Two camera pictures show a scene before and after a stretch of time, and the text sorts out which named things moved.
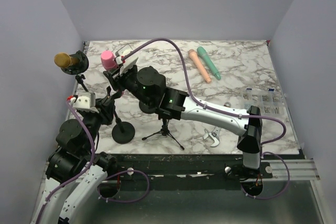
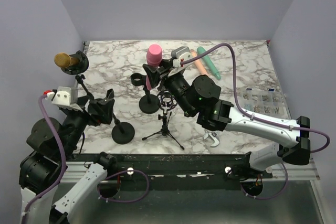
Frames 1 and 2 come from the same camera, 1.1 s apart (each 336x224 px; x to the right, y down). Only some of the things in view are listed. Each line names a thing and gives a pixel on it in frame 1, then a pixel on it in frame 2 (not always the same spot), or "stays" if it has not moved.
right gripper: x=116 y=80 -> x=165 y=73
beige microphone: x=192 y=52 stays
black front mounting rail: x=230 y=166 stays
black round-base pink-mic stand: x=123 y=132 stays
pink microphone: x=108 y=60 -> x=154 y=58
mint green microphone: x=202 y=52 stays
